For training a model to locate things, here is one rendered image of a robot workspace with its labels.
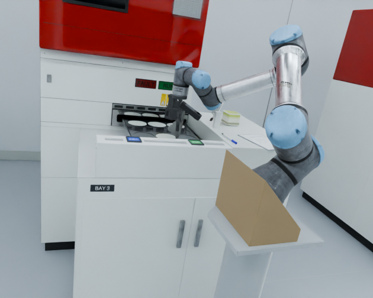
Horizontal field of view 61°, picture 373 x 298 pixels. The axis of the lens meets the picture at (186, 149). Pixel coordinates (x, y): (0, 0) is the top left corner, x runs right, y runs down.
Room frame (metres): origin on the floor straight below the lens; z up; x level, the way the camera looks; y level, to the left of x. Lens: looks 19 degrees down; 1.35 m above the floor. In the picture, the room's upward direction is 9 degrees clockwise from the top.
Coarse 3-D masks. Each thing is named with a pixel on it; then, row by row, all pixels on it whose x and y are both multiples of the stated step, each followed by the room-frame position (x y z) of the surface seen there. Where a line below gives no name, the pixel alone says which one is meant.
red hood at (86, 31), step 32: (64, 0) 1.56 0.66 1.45; (96, 0) 1.61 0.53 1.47; (128, 0) 1.66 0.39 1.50; (160, 0) 1.72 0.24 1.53; (192, 0) 1.77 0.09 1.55; (64, 32) 1.56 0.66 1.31; (96, 32) 1.61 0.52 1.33; (128, 32) 1.67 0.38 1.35; (160, 32) 1.72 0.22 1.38; (192, 32) 1.78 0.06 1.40; (192, 64) 1.79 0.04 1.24
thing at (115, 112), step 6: (114, 114) 1.69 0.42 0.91; (120, 114) 1.70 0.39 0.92; (126, 114) 1.71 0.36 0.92; (132, 114) 1.72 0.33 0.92; (138, 114) 1.73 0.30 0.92; (144, 114) 1.75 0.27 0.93; (150, 114) 1.76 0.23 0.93; (156, 114) 1.77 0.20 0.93; (162, 114) 1.78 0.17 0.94; (114, 120) 1.69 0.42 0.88; (186, 120) 1.83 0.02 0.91; (120, 126) 1.70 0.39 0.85
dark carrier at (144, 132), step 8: (128, 120) 1.67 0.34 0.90; (136, 120) 1.69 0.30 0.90; (128, 128) 1.51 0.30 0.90; (136, 128) 1.54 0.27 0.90; (144, 128) 1.56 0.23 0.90; (152, 128) 1.58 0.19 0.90; (160, 128) 1.61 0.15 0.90; (184, 128) 1.68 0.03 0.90; (136, 136) 1.41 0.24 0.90; (144, 136) 1.43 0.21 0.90; (152, 136) 1.45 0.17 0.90; (184, 136) 1.53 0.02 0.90; (192, 136) 1.55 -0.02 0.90
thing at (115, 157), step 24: (96, 144) 1.12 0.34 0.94; (120, 144) 1.10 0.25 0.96; (144, 144) 1.14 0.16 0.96; (168, 144) 1.18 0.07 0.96; (216, 144) 1.29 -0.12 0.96; (96, 168) 1.08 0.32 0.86; (120, 168) 1.11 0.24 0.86; (144, 168) 1.14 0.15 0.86; (168, 168) 1.17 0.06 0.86; (192, 168) 1.21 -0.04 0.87; (216, 168) 1.24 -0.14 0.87
